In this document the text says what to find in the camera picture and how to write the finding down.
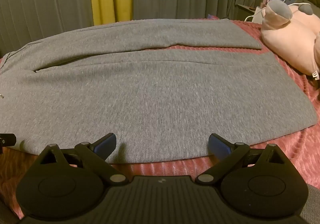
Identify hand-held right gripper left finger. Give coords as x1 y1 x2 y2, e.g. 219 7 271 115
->
37 133 127 186

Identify white cable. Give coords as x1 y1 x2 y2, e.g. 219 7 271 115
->
244 0 311 23

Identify grey pants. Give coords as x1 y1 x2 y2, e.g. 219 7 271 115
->
0 19 318 164

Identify pink ribbed blanket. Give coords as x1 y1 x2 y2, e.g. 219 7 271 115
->
0 14 320 216

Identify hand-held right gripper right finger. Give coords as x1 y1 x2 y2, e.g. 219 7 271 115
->
196 133 287 186

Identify dark bedside table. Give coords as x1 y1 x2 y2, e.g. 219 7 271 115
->
236 3 266 19

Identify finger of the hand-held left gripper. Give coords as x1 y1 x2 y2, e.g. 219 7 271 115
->
0 133 17 153

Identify pink plush toy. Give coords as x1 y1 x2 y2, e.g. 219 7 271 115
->
260 0 320 81

